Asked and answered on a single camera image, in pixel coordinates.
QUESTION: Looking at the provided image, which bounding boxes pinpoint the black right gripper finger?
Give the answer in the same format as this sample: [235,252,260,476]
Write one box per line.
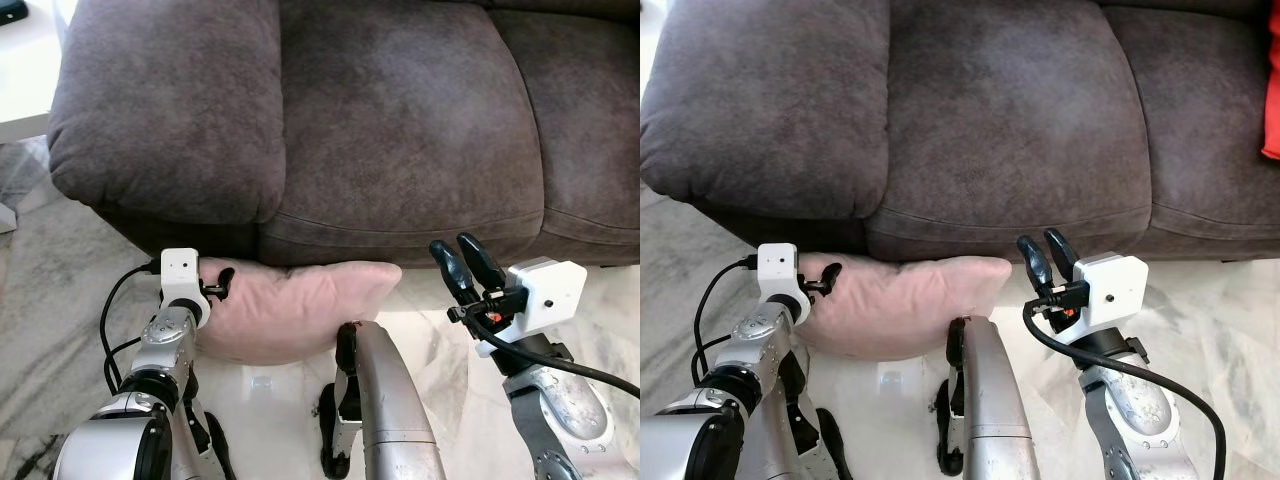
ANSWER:
[430,240,479,306]
[1043,228,1081,286]
[1017,235,1056,296]
[457,232,507,294]

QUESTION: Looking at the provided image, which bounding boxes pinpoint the pink pillow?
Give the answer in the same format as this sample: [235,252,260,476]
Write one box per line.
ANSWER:
[195,258,403,366]
[797,252,1013,361]

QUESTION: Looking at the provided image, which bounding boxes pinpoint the dark brown fabric sofa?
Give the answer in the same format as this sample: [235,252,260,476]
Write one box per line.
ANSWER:
[640,0,1280,263]
[47,0,640,268]

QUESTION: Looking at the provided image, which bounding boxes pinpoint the red pillow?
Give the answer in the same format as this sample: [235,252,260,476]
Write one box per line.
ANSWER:
[1262,40,1280,161]

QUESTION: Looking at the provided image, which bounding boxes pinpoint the white low table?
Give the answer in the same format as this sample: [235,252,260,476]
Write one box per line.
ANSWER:
[640,0,669,76]
[0,0,79,234]

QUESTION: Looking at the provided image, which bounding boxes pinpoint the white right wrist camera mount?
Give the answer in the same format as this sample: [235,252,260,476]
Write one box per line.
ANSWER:
[475,258,589,359]
[1062,252,1149,346]

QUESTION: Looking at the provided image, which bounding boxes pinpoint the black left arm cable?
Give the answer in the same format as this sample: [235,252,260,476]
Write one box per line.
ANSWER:
[99,260,163,391]
[692,256,761,386]

